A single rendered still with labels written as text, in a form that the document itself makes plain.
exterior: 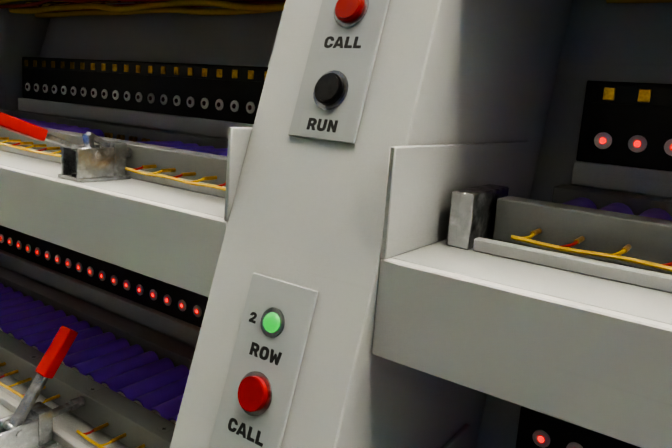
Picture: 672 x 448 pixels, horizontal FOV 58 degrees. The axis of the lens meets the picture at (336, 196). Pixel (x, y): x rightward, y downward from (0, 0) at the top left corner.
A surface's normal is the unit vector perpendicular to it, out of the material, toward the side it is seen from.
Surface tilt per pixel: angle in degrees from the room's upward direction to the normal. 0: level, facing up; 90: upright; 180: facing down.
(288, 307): 90
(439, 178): 90
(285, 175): 90
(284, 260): 90
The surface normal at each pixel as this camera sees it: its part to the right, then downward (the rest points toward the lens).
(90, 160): 0.82, 0.15
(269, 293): -0.52, -0.20
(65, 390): -0.57, 0.08
